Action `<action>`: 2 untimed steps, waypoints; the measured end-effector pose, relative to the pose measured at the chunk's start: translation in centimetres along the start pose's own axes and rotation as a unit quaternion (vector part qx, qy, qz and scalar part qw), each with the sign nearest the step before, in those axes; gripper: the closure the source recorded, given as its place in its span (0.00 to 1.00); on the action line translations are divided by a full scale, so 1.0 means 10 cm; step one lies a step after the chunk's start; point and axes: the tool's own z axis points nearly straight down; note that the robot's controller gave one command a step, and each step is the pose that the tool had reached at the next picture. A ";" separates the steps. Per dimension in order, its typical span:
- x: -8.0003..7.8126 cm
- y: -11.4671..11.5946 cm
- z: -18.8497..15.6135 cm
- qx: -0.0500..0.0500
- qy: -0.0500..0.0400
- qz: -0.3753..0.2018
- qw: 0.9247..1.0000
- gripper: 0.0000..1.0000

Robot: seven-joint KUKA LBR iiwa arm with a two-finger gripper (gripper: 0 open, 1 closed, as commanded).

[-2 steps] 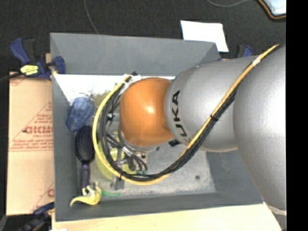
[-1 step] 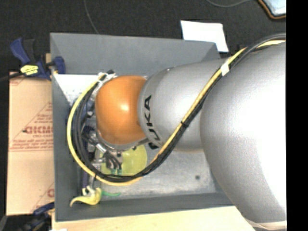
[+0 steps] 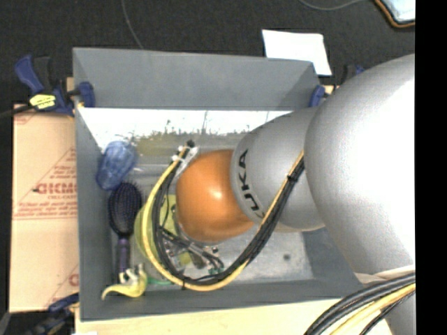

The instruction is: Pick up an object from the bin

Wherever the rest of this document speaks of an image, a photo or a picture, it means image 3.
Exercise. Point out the purple and black hairbrush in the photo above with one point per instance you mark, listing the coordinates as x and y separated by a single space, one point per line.
124 208

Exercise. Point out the brown cardboard board red print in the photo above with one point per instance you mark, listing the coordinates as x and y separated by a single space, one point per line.
42 159

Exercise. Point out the grey metal bin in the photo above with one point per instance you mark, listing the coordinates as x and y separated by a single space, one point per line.
195 79

